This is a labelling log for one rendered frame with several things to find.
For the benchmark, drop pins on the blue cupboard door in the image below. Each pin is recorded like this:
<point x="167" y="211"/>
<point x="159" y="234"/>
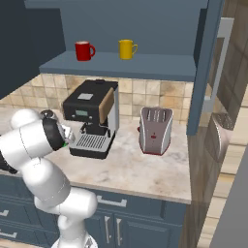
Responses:
<point x="151" y="232"/>
<point x="100" y="231"/>

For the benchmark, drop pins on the black silver coffee machine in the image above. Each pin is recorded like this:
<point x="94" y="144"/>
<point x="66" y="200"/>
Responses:
<point x="92" y="116"/>

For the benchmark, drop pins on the silver curved metal fixture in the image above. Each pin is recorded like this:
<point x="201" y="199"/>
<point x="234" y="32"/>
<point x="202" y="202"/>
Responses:
<point x="219" y="135"/>

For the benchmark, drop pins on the blue drawer front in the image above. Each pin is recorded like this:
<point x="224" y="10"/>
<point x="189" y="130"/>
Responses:
<point x="29" y="234"/>
<point x="19" y="210"/>
<point x="145" y="205"/>

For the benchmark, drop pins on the blue wall cabinet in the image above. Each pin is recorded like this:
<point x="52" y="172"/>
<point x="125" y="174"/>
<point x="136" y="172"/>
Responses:
<point x="129" y="29"/>

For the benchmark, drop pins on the dark grey mug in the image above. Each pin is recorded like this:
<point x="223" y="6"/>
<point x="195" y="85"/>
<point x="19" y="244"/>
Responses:
<point x="48" y="113"/>

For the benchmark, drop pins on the grey appliance side panel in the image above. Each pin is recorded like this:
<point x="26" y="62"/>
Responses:
<point x="232" y="210"/>

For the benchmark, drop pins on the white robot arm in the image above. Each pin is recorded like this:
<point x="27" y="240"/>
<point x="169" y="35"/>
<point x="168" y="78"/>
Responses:
<point x="38" y="174"/>

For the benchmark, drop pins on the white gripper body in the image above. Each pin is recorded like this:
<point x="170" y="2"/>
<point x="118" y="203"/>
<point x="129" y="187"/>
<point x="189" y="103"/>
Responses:
<point x="69" y="134"/>

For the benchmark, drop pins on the silver red toaster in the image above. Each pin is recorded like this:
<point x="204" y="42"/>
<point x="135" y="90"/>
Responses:
<point x="155" y="130"/>

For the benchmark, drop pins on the red mug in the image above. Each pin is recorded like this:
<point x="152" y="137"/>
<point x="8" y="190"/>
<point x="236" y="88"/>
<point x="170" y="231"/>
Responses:
<point x="83" y="51"/>

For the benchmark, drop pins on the yellow mug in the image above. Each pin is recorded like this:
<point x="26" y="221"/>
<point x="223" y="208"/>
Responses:
<point x="125" y="49"/>

